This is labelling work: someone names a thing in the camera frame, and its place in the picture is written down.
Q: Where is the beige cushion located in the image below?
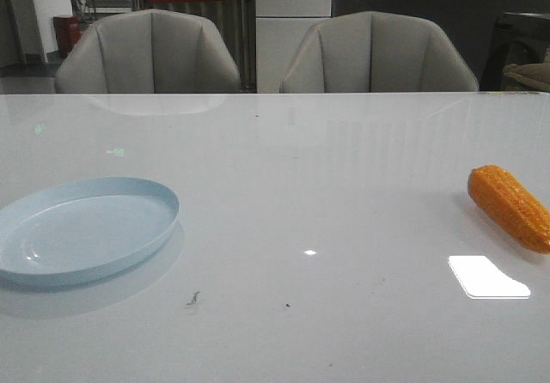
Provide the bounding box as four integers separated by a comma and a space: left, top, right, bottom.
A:
503, 62, 549, 92

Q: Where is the red trash bin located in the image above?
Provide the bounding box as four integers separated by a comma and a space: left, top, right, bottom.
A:
52, 15, 81, 58

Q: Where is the white cabinet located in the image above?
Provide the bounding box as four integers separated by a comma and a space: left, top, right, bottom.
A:
255, 0, 332, 94

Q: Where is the left grey upholstered chair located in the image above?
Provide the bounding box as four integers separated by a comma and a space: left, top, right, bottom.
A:
54, 9, 240, 94

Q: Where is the right grey upholstered chair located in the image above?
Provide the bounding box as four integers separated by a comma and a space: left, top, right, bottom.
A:
279, 11, 479, 94

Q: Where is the light blue round plate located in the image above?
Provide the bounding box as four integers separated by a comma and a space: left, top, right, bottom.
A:
1, 177, 180, 288

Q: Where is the grey counter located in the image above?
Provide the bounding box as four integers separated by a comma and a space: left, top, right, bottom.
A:
332, 0, 549, 82

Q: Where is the grey upholstered chair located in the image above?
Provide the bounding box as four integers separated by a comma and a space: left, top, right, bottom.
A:
54, 9, 240, 94
279, 11, 479, 94

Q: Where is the orange corn cob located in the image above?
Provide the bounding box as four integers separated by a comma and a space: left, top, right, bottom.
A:
467, 165, 549, 254

